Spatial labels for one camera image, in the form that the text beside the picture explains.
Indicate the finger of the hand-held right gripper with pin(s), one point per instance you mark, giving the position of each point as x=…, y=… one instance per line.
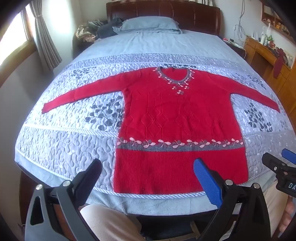
x=272, y=162
x=290, y=155

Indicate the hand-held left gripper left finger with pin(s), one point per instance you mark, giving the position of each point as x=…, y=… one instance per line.
x=93, y=168

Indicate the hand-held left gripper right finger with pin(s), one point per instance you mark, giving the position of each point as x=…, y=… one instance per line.
x=205, y=178

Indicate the red knitted sweater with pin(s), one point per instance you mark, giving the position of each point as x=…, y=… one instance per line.
x=173, y=111

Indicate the dark blue clothes pile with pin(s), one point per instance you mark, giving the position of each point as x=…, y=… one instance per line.
x=107, y=29

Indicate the person's right hand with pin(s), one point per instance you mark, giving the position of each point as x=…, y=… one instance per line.
x=288, y=213

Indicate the blue leaf-patterned quilt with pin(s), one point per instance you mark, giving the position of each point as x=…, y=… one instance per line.
x=69, y=139

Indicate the person's beige-trousered left leg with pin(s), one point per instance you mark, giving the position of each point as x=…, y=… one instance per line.
x=108, y=224

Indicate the dark red hanging cloth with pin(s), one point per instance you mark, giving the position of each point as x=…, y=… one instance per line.
x=278, y=64

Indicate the wooden desk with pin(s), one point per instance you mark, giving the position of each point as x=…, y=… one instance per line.
x=261, y=60

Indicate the white bottle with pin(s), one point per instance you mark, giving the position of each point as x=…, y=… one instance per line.
x=263, y=39

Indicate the dark wooden nightstand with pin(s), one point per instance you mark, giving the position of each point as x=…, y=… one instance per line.
x=235, y=47

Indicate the golden shiny cloth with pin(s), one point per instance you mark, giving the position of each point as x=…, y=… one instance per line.
x=83, y=33

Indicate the grey curtain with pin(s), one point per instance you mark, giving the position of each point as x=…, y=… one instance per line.
x=46, y=39

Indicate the light blue pillow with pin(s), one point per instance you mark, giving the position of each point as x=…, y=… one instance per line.
x=148, y=24

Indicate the dark wooden headboard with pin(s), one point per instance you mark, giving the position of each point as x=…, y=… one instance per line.
x=185, y=14

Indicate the wooden wall shelf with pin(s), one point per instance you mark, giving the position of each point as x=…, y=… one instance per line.
x=275, y=20

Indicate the window with wooden frame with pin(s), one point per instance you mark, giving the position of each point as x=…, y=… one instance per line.
x=13, y=39

